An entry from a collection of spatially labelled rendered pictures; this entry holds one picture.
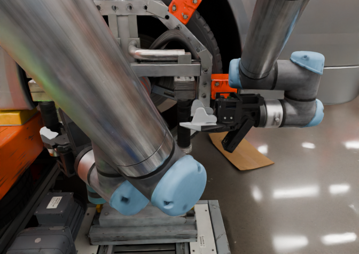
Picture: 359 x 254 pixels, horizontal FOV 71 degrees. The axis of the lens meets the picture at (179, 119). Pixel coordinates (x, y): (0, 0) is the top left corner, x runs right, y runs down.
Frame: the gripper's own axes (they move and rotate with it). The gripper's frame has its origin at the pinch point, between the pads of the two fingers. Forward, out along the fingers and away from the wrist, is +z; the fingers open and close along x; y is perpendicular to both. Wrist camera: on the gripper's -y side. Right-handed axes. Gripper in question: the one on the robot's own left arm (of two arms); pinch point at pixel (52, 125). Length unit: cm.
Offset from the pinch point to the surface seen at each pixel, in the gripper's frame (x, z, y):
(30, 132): 4.2, 41.3, 19.2
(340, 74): 88, -45, -4
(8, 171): -8.7, 28.3, 24.6
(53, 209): -1.1, 17.1, 40.0
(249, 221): 82, -22, 83
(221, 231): 60, -18, 75
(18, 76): 4.9, 38.0, -4.6
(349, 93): 93, -48, 4
